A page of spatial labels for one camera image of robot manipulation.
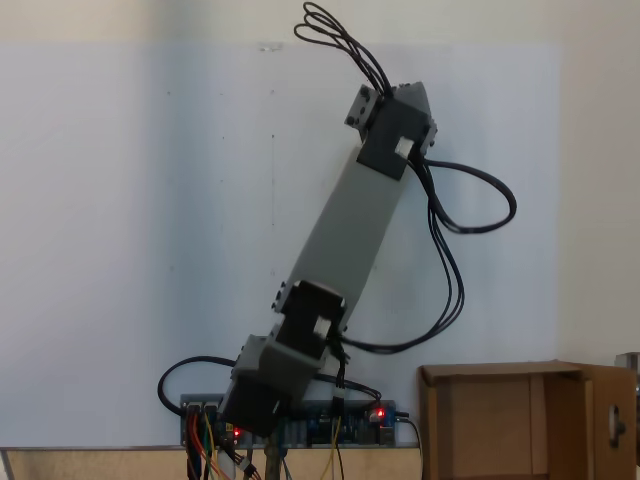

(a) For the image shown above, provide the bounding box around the blue circuit board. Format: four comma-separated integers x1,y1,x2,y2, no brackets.
282,402,399,446

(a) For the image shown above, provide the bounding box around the controller board with connectors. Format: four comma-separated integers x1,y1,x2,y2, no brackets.
182,399,242,446

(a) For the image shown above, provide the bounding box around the black power cable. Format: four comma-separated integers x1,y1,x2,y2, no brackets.
157,353,237,416

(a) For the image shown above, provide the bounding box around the metal corner bracket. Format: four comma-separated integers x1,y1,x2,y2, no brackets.
613,351,640,401

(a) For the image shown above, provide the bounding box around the black board cable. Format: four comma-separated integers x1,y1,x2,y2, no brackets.
327,344,352,480

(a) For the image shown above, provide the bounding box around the orange jumper wire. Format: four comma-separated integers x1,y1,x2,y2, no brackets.
185,413,224,480

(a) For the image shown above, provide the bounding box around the brown cardboard box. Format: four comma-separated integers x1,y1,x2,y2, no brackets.
417,358,639,480

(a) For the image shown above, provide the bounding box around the black motor cable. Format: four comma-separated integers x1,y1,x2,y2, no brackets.
293,1,399,99
343,164,468,357
412,154,519,237

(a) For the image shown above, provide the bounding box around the grey mounting plate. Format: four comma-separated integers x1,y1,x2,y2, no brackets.
179,393,402,448

